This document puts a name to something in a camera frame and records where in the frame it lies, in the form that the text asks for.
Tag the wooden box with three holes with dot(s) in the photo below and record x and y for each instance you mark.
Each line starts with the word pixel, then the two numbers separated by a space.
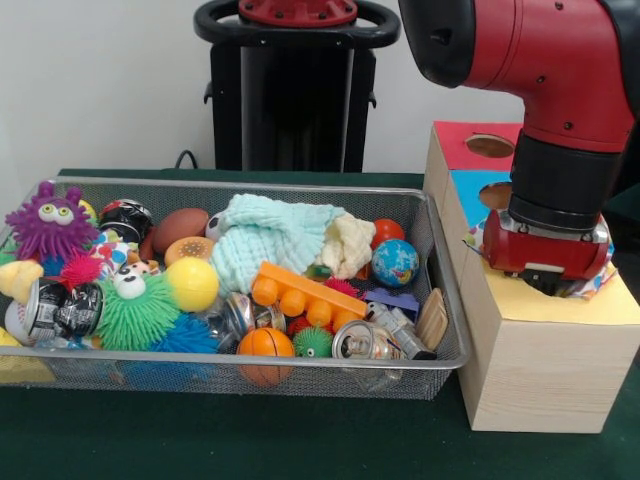
pixel 540 360

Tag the small orange basketball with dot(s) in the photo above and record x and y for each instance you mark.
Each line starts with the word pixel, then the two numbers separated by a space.
pixel 265 347

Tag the colourful patterned cloth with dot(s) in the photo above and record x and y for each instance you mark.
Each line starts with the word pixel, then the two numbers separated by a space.
pixel 600 285

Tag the orange building block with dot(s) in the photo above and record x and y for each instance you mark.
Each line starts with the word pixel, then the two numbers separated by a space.
pixel 300 290

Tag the purple spiky monster toy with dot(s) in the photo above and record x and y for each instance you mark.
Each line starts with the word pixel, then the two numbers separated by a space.
pixel 48 225

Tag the crushed silver can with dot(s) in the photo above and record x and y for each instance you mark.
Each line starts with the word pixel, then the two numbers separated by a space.
pixel 365 342

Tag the small brown football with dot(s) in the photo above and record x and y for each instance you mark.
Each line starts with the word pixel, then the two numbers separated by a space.
pixel 180 228

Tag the green spiky ball with eyes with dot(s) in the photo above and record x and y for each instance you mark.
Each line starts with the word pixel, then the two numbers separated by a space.
pixel 135 312

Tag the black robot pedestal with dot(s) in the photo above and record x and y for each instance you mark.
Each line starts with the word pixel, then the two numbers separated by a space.
pixel 290 110

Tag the cream yellow cloth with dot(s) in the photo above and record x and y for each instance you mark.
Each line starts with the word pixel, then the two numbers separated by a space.
pixel 350 245

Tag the dark green table cloth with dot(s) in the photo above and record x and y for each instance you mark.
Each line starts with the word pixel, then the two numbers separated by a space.
pixel 250 440

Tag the shallow clear bin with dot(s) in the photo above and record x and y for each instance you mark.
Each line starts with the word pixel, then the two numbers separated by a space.
pixel 440 330

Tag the blue globe ball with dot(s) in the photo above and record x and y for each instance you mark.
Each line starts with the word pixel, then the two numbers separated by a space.
pixel 395 262

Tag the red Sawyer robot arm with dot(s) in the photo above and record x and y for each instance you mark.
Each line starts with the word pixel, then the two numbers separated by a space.
pixel 560 70

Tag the light teal cloth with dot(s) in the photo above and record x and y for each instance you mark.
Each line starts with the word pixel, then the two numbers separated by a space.
pixel 265 240

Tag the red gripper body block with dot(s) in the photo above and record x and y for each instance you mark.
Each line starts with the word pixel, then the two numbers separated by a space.
pixel 540 255

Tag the yellow ball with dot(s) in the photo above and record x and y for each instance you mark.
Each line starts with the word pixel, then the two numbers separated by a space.
pixel 192 285

